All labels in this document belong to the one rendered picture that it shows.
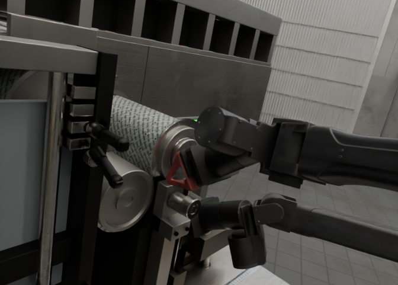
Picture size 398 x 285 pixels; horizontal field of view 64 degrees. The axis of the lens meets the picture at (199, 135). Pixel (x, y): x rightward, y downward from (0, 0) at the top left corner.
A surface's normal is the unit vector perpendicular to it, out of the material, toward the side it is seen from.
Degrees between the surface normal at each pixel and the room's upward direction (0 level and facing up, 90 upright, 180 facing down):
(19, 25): 90
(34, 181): 90
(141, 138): 74
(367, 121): 90
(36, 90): 90
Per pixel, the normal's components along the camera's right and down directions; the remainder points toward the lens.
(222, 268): 0.19, -0.95
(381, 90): -0.29, 0.20
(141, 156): -0.66, 0.14
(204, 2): 0.74, 0.31
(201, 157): 0.68, -0.36
